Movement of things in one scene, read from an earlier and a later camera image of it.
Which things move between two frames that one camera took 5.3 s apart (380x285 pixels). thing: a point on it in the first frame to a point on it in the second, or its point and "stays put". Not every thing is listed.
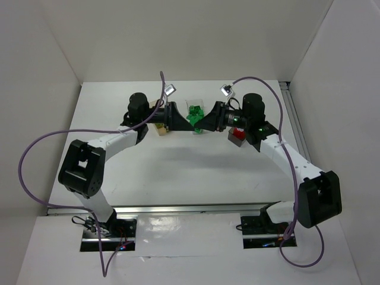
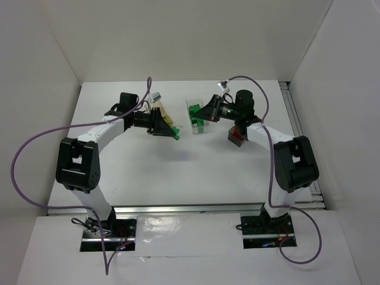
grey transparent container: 237,135 stays put
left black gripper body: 169,116 to 153,121
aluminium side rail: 290,102 stays put
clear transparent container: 195,111 stays put
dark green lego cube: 195,110 stays put
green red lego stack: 195,115 to 177,131
